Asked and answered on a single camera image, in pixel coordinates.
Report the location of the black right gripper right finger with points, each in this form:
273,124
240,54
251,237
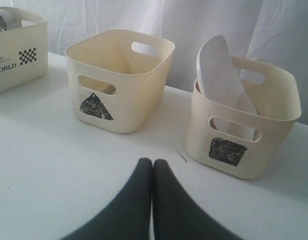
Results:
176,215

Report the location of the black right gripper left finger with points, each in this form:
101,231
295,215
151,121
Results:
127,216

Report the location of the short wooden chopstick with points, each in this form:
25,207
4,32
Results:
107,89

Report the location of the white square plate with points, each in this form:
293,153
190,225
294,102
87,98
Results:
218,79

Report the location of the steel mug with handle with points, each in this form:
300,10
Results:
8,21

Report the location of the cream bin with square mark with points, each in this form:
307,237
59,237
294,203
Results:
278,108

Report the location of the cream bin with triangle mark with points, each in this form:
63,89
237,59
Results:
136,64

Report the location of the cream bin with circle mark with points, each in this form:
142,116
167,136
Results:
24,50

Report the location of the white curtain backdrop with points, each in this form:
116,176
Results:
271,31

